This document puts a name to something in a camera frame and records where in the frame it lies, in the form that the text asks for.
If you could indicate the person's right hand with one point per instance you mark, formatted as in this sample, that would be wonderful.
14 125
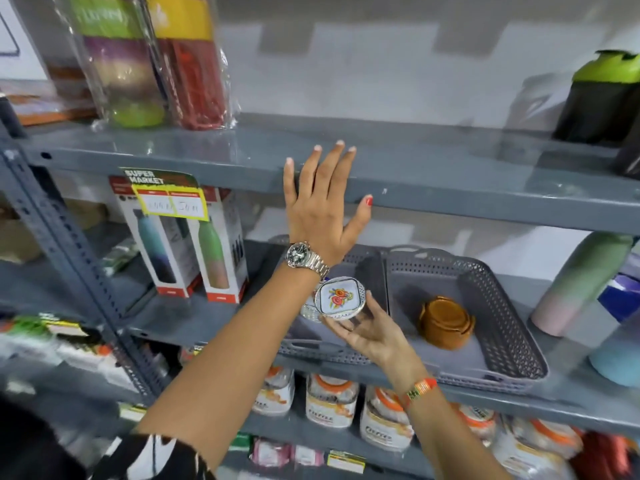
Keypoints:
380 339

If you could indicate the person's left hand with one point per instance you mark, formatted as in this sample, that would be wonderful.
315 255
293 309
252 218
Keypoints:
315 214

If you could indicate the person's left thumb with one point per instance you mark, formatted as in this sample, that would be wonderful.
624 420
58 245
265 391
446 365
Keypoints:
360 214

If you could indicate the person's right thumb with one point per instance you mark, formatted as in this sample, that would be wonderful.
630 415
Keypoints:
376 304

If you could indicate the person's left middle finger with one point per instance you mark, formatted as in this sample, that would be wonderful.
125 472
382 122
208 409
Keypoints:
330 164

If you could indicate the person's left little finger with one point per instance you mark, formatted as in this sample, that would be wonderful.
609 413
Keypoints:
289 179

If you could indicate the white floral coaster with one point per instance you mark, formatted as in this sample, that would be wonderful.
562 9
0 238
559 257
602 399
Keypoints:
340 297

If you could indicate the person's left forearm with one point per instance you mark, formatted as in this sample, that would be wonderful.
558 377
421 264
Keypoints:
240 364

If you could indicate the person's right forearm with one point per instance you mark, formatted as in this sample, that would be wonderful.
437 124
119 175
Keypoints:
450 439

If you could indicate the gray perforated plastic basket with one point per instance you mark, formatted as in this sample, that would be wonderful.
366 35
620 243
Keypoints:
500 324
360 274

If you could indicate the silver wristwatch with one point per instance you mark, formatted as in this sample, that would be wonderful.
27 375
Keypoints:
302 257

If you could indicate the brown wooden coaster set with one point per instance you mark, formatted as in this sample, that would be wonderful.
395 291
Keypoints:
445 323

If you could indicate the gray metal shelf rack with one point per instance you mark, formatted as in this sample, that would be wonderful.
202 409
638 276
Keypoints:
450 187

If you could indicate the white red bottle box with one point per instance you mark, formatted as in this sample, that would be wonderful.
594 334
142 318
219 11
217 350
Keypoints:
160 254
222 254

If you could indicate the orange lid glass jar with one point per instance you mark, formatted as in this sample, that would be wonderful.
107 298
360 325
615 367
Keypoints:
382 419
477 419
276 392
331 402
540 447

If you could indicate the yellow shelf price tag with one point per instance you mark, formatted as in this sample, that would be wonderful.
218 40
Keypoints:
170 200

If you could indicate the wrapped red bottle yellow label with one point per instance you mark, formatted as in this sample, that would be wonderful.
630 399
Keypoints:
192 59

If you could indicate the small yellow price label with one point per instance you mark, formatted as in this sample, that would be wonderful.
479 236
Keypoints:
346 462

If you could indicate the pink packet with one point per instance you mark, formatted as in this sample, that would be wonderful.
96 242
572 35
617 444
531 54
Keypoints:
272 452

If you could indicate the wrapped green purple bottle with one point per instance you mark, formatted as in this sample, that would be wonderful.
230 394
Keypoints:
120 64

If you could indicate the green pink gradient bottle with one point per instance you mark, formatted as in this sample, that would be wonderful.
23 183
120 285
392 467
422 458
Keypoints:
580 284

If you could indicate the dark blue container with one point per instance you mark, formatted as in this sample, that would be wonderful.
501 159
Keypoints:
622 297

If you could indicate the light blue bottle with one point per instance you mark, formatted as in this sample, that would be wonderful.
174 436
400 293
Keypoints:
617 357

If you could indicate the black shaker green lid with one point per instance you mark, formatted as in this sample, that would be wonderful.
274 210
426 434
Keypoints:
600 99

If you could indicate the red plastic container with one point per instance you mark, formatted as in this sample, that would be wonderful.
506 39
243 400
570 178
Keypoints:
602 457

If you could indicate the black white patterned sleeve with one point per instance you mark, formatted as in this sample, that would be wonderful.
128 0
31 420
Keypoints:
150 459

